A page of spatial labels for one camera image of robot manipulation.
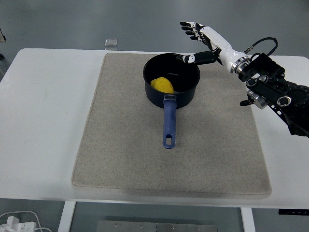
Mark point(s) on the white table leg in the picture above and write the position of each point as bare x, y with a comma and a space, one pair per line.
65, 217
248, 221

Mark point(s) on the white power strip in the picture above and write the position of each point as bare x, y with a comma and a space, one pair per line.
17, 226

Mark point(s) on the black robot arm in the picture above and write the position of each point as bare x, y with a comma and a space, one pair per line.
272, 82

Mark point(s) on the black table control panel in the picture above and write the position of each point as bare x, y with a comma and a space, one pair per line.
293, 212

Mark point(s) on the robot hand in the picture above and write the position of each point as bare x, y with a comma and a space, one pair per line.
225, 49

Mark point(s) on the yellow potato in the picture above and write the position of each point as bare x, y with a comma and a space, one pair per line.
163, 85

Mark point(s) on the small clear square object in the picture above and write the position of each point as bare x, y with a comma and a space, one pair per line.
111, 42

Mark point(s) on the beige mat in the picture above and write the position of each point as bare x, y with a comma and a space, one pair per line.
169, 157

